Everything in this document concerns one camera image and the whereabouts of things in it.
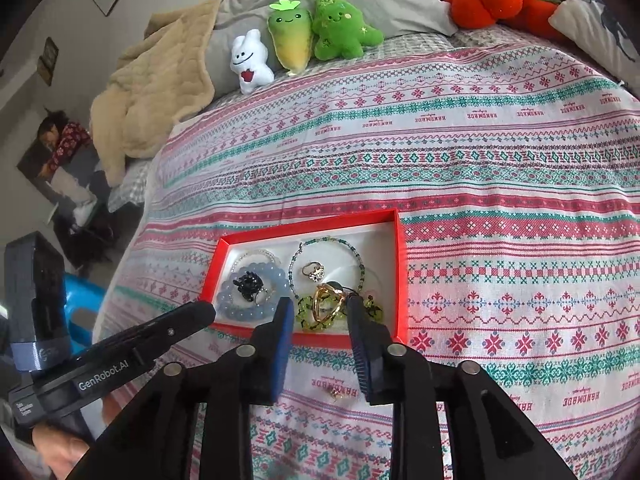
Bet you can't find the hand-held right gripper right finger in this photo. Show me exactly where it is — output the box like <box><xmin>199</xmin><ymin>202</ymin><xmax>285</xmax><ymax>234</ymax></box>
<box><xmin>346</xmin><ymin>294</ymin><xmax>583</xmax><ymax>480</ymax></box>

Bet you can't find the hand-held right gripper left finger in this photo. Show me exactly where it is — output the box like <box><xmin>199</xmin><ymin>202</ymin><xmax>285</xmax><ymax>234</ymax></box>
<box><xmin>87</xmin><ymin>296</ymin><xmax>296</xmax><ymax>480</ymax></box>

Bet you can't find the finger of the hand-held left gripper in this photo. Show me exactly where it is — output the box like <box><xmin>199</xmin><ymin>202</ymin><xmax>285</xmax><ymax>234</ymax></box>
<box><xmin>94</xmin><ymin>301</ymin><xmax>217</xmax><ymax>362</ymax></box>

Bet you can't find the yellow green chain bracelet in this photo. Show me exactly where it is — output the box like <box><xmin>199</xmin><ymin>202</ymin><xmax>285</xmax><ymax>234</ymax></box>
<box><xmin>295</xmin><ymin>292</ymin><xmax>386</xmax><ymax>333</ymax></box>

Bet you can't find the light blue bead bracelet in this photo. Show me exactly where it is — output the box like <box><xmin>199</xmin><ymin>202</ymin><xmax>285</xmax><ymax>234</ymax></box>
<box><xmin>216</xmin><ymin>266</ymin><xmax>288</xmax><ymax>328</ymax></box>

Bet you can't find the black flower ring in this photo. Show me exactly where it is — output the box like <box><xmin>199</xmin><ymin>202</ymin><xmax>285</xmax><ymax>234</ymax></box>
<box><xmin>235</xmin><ymin>271</ymin><xmax>273</xmax><ymax>306</ymax></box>

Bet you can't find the plain gold ring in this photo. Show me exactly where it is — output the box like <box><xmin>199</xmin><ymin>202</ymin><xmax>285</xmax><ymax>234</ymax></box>
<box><xmin>312</xmin><ymin>282</ymin><xmax>346</xmax><ymax>323</ymax></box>

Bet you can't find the clear bead bracelet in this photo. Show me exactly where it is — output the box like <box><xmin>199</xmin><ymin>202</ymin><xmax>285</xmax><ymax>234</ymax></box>
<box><xmin>231</xmin><ymin>249</ymin><xmax>281</xmax><ymax>276</ymax></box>

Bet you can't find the red jewelry box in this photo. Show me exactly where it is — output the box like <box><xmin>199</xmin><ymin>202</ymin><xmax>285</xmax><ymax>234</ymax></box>
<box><xmin>201</xmin><ymin>207</ymin><xmax>408</xmax><ymax>347</ymax></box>

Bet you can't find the thin green bead bracelet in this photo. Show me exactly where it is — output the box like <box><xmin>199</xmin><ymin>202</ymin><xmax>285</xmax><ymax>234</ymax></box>
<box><xmin>288</xmin><ymin>237</ymin><xmax>367</xmax><ymax>311</ymax></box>

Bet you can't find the person's left hand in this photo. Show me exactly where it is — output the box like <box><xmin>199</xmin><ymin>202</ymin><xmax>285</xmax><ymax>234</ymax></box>
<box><xmin>35</xmin><ymin>422</ymin><xmax>101</xmax><ymax>480</ymax></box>

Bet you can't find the blue plastic stool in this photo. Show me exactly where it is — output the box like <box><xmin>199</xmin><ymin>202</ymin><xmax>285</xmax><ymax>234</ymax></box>
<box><xmin>62</xmin><ymin>272</ymin><xmax>106</xmax><ymax>356</ymax></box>

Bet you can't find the beige quilted blanket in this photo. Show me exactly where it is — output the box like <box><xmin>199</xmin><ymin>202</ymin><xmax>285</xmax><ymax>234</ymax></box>
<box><xmin>90</xmin><ymin>0</ymin><xmax>223</xmax><ymax>186</ymax></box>

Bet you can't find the white rabbit plush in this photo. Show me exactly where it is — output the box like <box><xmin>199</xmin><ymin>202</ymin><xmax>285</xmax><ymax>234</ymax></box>
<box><xmin>229</xmin><ymin>30</ymin><xmax>275</xmax><ymax>95</ymax></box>

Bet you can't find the yellow green carrot plush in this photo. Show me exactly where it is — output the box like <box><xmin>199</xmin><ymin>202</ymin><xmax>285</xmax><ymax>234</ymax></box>
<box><xmin>266</xmin><ymin>0</ymin><xmax>313</xmax><ymax>73</ymax></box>

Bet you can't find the green tree plush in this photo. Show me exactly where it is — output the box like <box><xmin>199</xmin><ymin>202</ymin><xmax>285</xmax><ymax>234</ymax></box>
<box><xmin>311</xmin><ymin>0</ymin><xmax>385</xmax><ymax>60</ymax></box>

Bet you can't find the orange pumpkin plush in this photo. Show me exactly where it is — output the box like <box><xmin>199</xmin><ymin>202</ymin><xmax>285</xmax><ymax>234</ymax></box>
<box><xmin>442</xmin><ymin>0</ymin><xmax>566</xmax><ymax>41</ymax></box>

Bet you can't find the white deer print pillow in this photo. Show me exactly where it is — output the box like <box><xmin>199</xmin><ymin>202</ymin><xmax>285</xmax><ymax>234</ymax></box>
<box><xmin>548</xmin><ymin>0</ymin><xmax>640</xmax><ymax>81</ymax></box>

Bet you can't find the small dark wall picture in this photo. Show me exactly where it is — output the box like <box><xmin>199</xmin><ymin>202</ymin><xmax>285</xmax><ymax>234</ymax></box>
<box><xmin>37</xmin><ymin>37</ymin><xmax>60</xmax><ymax>86</ymax></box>

